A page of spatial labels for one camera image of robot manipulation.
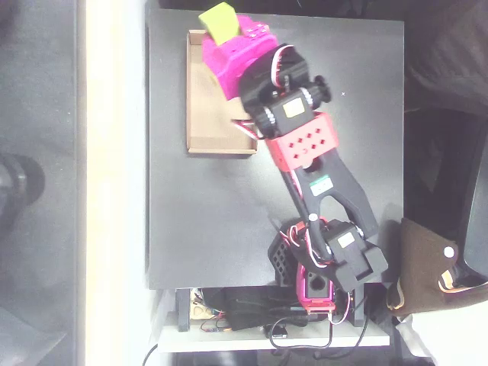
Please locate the wooden electronics board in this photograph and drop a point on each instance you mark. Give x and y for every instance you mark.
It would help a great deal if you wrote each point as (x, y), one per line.
(200, 309)

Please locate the white shelf board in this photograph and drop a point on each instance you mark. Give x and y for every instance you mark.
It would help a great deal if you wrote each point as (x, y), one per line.
(228, 340)

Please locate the black table clamp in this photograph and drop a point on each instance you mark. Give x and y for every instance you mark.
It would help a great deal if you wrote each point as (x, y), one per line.
(359, 307)
(183, 309)

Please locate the brown felt bag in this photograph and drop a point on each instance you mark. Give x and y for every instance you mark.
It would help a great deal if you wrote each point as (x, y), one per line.
(419, 267)

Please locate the black office chair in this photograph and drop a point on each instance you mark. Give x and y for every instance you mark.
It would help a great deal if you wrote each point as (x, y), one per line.
(476, 209)

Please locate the dark grey fabric garment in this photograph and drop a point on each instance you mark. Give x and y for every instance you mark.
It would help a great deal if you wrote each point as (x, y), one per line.
(450, 57)

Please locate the black round stand foot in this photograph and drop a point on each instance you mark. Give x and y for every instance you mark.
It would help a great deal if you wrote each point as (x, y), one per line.
(19, 187)

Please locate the small black plug adapter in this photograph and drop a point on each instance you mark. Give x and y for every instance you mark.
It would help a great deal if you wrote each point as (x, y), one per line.
(280, 331)

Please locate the shallow cardboard box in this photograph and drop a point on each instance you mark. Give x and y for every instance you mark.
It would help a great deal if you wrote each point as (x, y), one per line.
(198, 122)

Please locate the magenta gripper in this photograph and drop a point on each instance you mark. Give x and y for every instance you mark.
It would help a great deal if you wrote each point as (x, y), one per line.
(228, 65)

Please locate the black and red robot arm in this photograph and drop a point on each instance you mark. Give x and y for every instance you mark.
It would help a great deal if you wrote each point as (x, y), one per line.
(335, 183)

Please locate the yellow-green cube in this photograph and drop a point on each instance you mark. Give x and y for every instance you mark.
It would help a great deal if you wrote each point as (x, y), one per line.
(220, 21)

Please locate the black fabric pouch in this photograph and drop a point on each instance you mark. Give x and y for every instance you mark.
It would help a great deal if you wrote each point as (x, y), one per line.
(259, 309)

